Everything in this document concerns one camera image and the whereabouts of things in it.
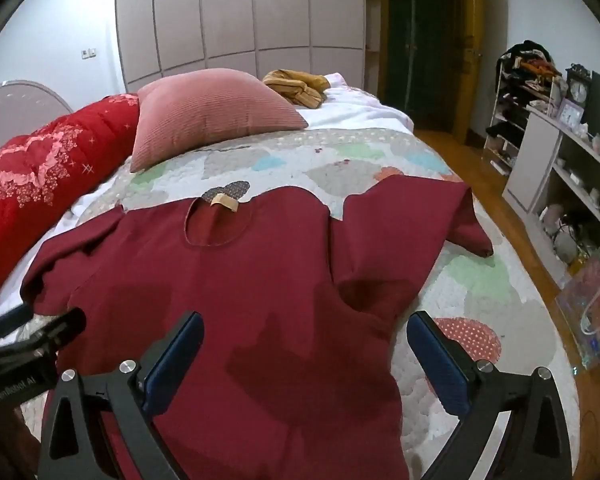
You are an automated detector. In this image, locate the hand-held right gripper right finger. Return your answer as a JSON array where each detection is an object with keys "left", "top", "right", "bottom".
[{"left": 406, "top": 310, "right": 573, "bottom": 480}]

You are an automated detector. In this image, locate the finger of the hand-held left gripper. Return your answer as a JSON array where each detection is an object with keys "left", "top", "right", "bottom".
[
  {"left": 0, "top": 302, "right": 35, "bottom": 346},
  {"left": 0, "top": 307, "right": 87, "bottom": 361}
]

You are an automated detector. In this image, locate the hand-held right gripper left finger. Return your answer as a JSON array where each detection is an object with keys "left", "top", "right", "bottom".
[{"left": 39, "top": 310, "right": 206, "bottom": 480}]

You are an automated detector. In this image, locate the dark red shirt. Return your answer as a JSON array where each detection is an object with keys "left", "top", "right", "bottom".
[{"left": 20, "top": 177, "right": 495, "bottom": 480}]

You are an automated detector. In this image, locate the pile of clothes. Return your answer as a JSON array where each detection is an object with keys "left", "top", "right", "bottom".
[{"left": 500, "top": 40, "right": 562, "bottom": 81}]

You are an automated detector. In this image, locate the patchwork patterned bedspread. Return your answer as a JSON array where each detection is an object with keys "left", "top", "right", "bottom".
[{"left": 17, "top": 127, "right": 581, "bottom": 480}]

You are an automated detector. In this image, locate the red floral quilt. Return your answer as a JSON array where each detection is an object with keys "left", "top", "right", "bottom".
[{"left": 0, "top": 94, "right": 142, "bottom": 306}]

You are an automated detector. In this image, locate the clear plastic gift bag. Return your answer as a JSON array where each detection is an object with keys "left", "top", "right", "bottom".
[{"left": 555, "top": 255, "right": 600, "bottom": 371}]

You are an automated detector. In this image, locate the grey arched headboard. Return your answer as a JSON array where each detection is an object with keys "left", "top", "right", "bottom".
[{"left": 0, "top": 80, "right": 75, "bottom": 133}]

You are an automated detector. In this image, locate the white shelf cabinet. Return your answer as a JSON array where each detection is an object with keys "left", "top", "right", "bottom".
[{"left": 502, "top": 105, "right": 600, "bottom": 281}]

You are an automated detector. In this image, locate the pink ribbed pillow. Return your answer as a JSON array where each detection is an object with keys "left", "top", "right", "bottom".
[{"left": 130, "top": 67, "right": 310, "bottom": 173}]

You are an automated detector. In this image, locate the white shoe rack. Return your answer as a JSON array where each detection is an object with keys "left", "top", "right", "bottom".
[{"left": 482, "top": 52, "right": 563, "bottom": 176}]

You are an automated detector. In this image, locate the white bed sheet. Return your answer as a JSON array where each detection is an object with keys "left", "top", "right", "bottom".
[{"left": 290, "top": 72, "right": 415, "bottom": 136}]

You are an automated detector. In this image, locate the mustard yellow garment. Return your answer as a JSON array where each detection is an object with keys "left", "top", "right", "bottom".
[{"left": 262, "top": 69, "right": 328, "bottom": 108}]

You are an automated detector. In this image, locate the ornate table clock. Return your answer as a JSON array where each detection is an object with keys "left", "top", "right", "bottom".
[{"left": 566, "top": 64, "right": 592, "bottom": 108}]

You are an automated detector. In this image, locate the dark green door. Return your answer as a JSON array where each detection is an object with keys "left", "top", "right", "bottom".
[{"left": 382, "top": 0, "right": 471, "bottom": 136}]

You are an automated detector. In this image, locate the beige panelled wardrobe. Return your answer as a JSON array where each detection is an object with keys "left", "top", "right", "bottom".
[{"left": 115, "top": 0, "right": 368, "bottom": 92}]

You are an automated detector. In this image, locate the small picture frame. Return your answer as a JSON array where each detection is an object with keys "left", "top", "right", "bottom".
[{"left": 557, "top": 99, "right": 585, "bottom": 127}]

